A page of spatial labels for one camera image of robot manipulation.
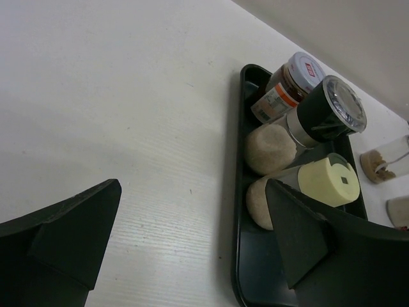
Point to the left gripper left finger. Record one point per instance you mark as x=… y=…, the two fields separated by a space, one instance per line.
x=52 y=256

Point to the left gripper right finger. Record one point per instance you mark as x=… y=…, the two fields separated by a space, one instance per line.
x=332 y=258

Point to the yellow cap spice shaker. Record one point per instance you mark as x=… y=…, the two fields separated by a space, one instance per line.
x=331 y=180

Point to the black cap brown spice bottle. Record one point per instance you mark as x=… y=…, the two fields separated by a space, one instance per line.
x=386 y=162

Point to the clear cap salt grinder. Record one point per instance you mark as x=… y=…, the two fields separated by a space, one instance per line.
x=331 y=110

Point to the black rectangular tray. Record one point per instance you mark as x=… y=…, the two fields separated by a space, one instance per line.
x=258 y=274

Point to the black cap white spice bottle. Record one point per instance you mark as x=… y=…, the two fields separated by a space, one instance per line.
x=397 y=210

